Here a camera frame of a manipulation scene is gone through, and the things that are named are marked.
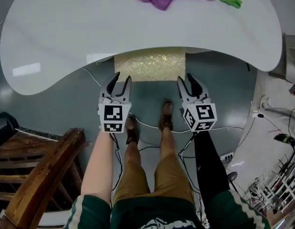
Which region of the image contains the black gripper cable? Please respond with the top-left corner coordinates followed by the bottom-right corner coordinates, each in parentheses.
top-left (109, 132), bottom-right (124, 192)
top-left (177, 130), bottom-right (204, 224)

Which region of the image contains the person's right brown shoe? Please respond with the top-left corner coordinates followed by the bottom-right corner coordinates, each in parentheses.
top-left (158, 100), bottom-right (174, 133)

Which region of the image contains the white power strip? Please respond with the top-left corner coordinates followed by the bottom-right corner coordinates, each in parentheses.
top-left (220, 151), bottom-right (235, 164)

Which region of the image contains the black and green machine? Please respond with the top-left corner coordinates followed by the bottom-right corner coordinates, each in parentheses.
top-left (274, 133), bottom-right (295, 156)

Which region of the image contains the grey metal cabinet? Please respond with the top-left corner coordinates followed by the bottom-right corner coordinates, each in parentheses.
top-left (268, 33), bottom-right (295, 85)

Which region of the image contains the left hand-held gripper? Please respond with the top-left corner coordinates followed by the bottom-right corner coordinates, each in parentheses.
top-left (97, 72), bottom-right (133, 134)

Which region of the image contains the person's brown shoe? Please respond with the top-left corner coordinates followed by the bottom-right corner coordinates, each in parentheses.
top-left (158, 100), bottom-right (174, 133)
top-left (125, 115), bottom-right (139, 146)

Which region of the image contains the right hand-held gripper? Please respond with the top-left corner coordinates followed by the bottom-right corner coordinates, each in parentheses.
top-left (177, 73), bottom-right (218, 132)

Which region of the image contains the person's left leg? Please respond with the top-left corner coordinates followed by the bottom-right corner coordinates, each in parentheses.
top-left (112, 141), bottom-right (151, 206)

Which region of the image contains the person's leg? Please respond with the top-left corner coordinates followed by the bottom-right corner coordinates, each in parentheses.
top-left (153, 127), bottom-right (195, 204)
top-left (112, 141), bottom-right (151, 206)

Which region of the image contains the person's left forearm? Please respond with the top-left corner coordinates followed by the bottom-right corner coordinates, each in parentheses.
top-left (80, 127), bottom-right (115, 206)

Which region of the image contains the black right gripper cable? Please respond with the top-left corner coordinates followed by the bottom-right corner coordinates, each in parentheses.
top-left (177, 130), bottom-right (204, 224)

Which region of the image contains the person's left brown shoe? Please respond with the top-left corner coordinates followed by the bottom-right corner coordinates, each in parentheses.
top-left (125, 115), bottom-right (139, 146)

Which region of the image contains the person's green shirt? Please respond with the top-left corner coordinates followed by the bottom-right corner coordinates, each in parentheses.
top-left (63, 189), bottom-right (273, 229)

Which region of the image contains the white table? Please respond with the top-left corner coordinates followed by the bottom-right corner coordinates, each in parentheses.
top-left (0, 0), bottom-right (283, 96)

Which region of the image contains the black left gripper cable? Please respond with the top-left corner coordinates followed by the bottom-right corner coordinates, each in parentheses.
top-left (109, 132), bottom-right (124, 192)

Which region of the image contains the person's right leg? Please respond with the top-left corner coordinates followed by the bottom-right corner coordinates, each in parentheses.
top-left (153, 127), bottom-right (195, 204)

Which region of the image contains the white shelf rack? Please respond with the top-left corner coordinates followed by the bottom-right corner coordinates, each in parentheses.
top-left (247, 168), bottom-right (295, 216)

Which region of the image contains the black box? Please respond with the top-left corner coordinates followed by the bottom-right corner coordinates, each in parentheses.
top-left (0, 112), bottom-right (20, 148)

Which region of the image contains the person's right forearm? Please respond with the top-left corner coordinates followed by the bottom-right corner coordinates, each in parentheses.
top-left (193, 129), bottom-right (231, 204)

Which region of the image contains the brown wooden chair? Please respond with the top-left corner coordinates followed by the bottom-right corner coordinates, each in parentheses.
top-left (0, 127), bottom-right (86, 229)

